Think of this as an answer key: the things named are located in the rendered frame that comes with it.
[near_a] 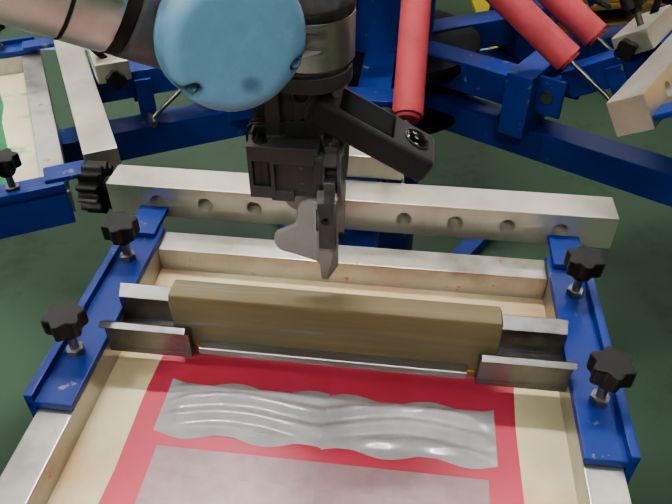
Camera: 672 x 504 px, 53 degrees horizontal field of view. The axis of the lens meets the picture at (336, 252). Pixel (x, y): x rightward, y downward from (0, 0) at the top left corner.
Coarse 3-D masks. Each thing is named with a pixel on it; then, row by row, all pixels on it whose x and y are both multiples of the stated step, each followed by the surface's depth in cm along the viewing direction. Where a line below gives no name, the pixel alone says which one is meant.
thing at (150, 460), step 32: (160, 384) 76; (256, 384) 76; (288, 384) 76; (320, 384) 76; (128, 448) 69; (160, 448) 69; (192, 448) 69; (224, 448) 69; (256, 448) 69; (288, 448) 69; (320, 448) 69; (128, 480) 66; (160, 480) 66; (192, 480) 66; (224, 480) 66; (256, 480) 66; (288, 480) 66
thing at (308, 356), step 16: (208, 352) 75; (224, 352) 74; (240, 352) 74; (256, 352) 74; (272, 352) 74; (288, 352) 74; (304, 352) 74; (320, 352) 74; (336, 352) 74; (368, 368) 73; (384, 368) 73; (400, 368) 73; (416, 368) 72; (432, 368) 72; (448, 368) 72; (464, 368) 72
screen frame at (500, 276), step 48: (192, 240) 90; (240, 240) 90; (432, 288) 87; (480, 288) 86; (528, 288) 85; (96, 384) 73; (48, 432) 66; (576, 432) 67; (0, 480) 62; (48, 480) 64; (576, 480) 65; (624, 480) 62
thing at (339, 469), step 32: (352, 384) 76; (384, 384) 76; (416, 384) 76; (448, 384) 76; (480, 384) 76; (512, 416) 72; (512, 448) 69; (320, 480) 66; (352, 480) 66; (384, 480) 66; (416, 480) 66; (448, 480) 66; (480, 480) 66; (512, 480) 66
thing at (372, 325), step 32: (192, 288) 72; (224, 288) 72; (256, 288) 72; (192, 320) 74; (224, 320) 73; (256, 320) 72; (288, 320) 72; (320, 320) 71; (352, 320) 71; (384, 320) 70; (416, 320) 69; (448, 320) 69; (480, 320) 69; (352, 352) 74; (384, 352) 73; (416, 352) 72; (448, 352) 72; (480, 352) 71
